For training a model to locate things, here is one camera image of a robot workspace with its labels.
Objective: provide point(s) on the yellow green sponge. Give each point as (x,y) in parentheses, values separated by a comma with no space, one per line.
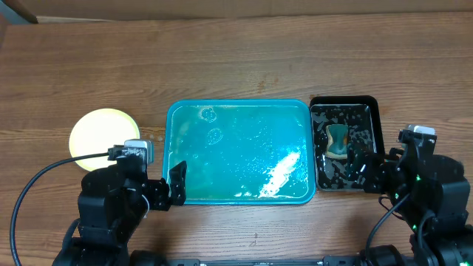
(337,135)

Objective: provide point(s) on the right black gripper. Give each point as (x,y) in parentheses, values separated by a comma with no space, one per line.
(381,168)

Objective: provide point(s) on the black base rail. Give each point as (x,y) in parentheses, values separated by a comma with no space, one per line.
(258,262)

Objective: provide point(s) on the teal plastic tray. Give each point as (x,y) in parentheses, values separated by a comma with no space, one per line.
(242,152)

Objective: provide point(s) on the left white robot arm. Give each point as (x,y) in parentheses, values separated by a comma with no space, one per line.
(112,203)

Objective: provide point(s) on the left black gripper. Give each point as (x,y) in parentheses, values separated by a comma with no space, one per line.
(163,197)

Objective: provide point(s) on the yellow-green rimmed plate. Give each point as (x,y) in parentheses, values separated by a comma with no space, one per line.
(100,130)

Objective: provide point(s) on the black water tray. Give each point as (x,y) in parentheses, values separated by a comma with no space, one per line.
(361,115)

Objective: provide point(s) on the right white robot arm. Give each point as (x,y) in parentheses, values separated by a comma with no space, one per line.
(430,192)

